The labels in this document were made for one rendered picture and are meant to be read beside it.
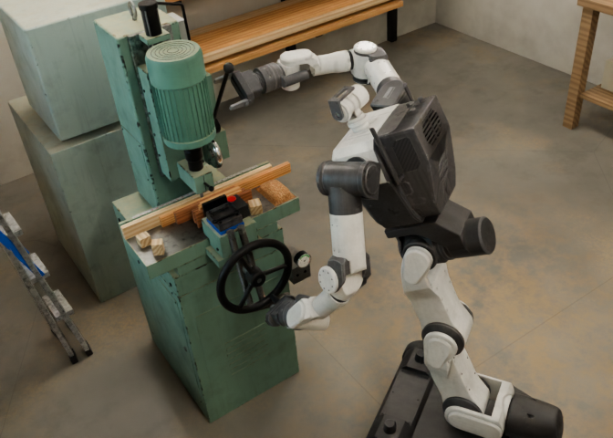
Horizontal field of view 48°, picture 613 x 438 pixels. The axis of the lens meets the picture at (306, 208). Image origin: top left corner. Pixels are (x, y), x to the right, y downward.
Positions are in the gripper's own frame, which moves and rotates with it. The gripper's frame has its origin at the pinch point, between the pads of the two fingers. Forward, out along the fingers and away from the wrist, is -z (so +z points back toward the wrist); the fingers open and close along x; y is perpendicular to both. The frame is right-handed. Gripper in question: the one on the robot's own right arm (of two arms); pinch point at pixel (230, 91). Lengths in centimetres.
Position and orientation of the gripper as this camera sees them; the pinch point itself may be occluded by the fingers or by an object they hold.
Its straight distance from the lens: 225.8
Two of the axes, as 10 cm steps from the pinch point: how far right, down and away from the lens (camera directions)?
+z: 8.2, -3.8, 4.2
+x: 5.0, 8.4, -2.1
